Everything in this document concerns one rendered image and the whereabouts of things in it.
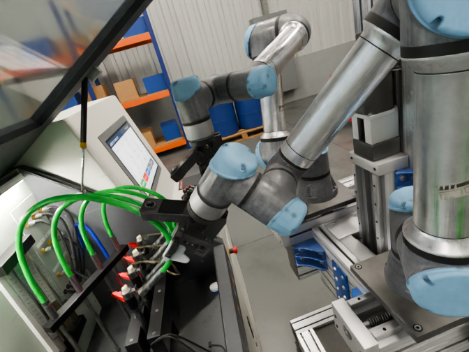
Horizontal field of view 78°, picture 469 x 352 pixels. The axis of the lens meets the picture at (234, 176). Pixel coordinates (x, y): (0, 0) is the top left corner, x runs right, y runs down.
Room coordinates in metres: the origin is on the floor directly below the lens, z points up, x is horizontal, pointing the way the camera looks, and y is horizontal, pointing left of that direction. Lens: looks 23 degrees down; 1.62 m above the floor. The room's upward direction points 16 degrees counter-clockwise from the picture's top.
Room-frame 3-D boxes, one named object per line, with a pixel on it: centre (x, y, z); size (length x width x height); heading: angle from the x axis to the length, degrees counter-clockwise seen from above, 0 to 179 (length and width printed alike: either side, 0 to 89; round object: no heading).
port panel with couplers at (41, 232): (0.86, 0.63, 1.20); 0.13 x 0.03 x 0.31; 2
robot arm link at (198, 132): (0.76, 0.06, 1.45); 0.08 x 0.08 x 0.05
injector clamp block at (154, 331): (0.75, 0.37, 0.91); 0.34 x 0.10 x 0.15; 2
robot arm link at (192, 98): (0.76, 0.05, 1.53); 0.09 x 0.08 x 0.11; 141
